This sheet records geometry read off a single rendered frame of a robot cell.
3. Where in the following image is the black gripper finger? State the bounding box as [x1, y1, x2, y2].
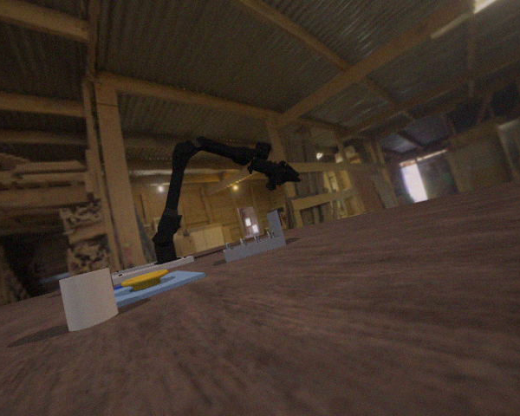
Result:
[282, 169, 301, 185]
[285, 163, 300, 176]

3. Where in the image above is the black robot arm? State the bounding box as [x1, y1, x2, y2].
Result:
[152, 136, 271, 264]

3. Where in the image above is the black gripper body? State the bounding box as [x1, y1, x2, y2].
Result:
[263, 160, 286, 185]

